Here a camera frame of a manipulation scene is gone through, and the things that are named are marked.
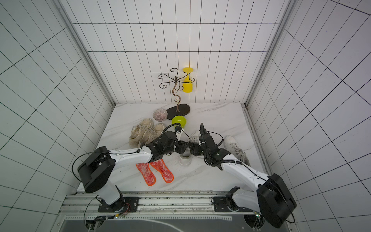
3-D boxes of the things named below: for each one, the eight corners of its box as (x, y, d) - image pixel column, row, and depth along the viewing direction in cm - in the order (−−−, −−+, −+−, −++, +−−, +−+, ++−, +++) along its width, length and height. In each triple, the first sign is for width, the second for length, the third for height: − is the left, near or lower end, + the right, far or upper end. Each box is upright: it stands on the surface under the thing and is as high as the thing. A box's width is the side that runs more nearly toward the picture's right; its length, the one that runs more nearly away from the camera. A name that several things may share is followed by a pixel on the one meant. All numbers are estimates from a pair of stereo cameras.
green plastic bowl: (171, 124, 108) (170, 121, 105) (175, 116, 112) (174, 113, 109) (184, 128, 105) (184, 125, 102) (187, 120, 110) (187, 117, 107)
